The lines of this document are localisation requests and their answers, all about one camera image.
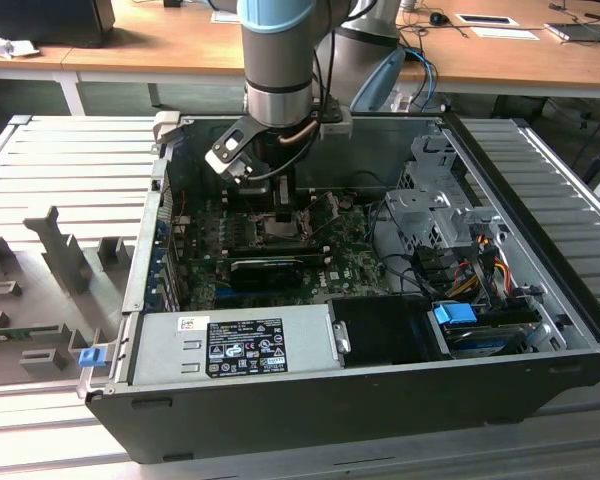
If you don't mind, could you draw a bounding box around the blue plastic latch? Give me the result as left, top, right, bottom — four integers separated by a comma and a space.
78, 347, 106, 370

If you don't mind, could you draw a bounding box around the metal socket cover frame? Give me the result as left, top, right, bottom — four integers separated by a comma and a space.
299, 192, 344, 237

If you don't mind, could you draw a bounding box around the black plastic shroud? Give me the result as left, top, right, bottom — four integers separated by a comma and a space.
326, 293, 449, 370

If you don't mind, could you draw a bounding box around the silver power supply unit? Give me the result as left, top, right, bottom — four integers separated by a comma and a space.
127, 303, 352, 387

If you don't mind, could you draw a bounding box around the thin red wire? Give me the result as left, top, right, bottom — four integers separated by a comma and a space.
173, 189, 194, 224

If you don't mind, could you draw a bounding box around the silver drive cage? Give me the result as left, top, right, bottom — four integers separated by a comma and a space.
382, 133, 516, 261

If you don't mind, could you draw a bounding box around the blue network cable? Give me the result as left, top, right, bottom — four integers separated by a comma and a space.
402, 45, 439, 112

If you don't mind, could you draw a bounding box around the blue expansion slot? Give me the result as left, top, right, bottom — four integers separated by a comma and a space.
212, 283, 241, 304

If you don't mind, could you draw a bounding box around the yellow power wire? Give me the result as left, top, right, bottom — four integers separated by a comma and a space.
484, 254, 514, 299

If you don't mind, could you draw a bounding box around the grey parts rack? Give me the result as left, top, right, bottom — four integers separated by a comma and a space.
0, 203, 137, 389

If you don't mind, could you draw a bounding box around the thin wire locking lever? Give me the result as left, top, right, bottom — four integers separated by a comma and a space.
311, 197, 343, 236
305, 193, 334, 213

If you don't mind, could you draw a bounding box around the red power wire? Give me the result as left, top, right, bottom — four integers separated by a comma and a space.
447, 264, 481, 299

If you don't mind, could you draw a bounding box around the crumpled white paper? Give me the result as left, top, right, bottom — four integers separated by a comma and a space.
0, 27, 40, 61

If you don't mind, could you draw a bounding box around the CPU socket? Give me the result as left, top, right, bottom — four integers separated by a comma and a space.
247, 209, 314, 247

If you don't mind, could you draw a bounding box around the green motherboard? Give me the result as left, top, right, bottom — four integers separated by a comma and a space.
172, 187, 406, 311

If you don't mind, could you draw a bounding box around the black graphics card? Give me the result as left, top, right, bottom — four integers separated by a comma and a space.
228, 255, 305, 292

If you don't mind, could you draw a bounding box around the silver green CPU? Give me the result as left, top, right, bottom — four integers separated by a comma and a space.
262, 219, 304, 241

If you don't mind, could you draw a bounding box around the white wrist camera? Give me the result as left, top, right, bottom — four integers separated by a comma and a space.
203, 123, 255, 185

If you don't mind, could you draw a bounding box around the hard disk blue carrier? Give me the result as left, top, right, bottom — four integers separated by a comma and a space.
431, 303, 544, 361

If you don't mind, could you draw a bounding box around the black silver PC case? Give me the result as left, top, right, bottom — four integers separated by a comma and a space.
77, 112, 600, 466

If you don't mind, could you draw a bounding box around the grey plastic case latch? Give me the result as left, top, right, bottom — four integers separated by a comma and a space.
152, 110, 182, 147

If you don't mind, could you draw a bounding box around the wooden desk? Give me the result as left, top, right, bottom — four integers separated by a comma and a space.
394, 0, 600, 101
0, 0, 254, 119

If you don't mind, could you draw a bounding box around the green RAM stick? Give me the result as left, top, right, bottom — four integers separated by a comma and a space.
0, 327, 64, 344

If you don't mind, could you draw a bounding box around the black computer box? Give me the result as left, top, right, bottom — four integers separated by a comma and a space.
0, 0, 116, 50

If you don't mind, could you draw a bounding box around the black drive connector block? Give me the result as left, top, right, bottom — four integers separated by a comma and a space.
410, 245, 456, 296

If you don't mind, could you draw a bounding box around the pale blue teach pendant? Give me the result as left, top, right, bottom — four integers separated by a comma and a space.
349, 47, 407, 114

